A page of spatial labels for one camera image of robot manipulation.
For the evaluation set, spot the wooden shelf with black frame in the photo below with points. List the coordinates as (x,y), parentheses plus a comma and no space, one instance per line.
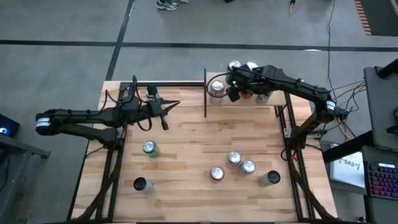
(280,100)

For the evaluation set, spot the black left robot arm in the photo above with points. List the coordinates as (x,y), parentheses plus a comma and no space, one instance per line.
(93,116)

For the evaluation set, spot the grey computer desk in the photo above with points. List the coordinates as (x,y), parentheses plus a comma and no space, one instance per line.
(382,109)

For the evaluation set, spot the person's shoe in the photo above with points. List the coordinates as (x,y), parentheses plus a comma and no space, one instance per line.
(167,4)

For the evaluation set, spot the white SA3 label sheet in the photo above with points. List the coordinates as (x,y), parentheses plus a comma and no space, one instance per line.
(346,169)

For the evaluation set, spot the black device with blue light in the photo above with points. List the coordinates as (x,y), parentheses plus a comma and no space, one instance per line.
(7,126)

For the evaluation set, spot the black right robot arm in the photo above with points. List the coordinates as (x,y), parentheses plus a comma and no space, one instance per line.
(298,85)

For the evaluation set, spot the silver Diet Coke can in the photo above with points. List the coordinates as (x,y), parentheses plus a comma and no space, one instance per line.
(216,93)
(247,167)
(234,158)

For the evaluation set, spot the black computer keyboard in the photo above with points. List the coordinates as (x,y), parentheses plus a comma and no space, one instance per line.
(382,180)

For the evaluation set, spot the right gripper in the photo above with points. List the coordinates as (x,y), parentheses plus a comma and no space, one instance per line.
(248,79)

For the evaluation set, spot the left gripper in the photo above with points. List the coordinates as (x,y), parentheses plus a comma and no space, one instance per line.
(154,109)

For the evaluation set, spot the black mat with orange stripes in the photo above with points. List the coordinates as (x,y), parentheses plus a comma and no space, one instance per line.
(382,15)

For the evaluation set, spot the black metal table frame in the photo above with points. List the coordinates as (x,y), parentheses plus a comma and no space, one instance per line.
(171,84)

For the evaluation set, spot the white corner bracket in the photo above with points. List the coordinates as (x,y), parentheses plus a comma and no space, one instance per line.
(288,132)

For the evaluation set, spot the grey metal table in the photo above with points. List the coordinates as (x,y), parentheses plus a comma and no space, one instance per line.
(18,149)

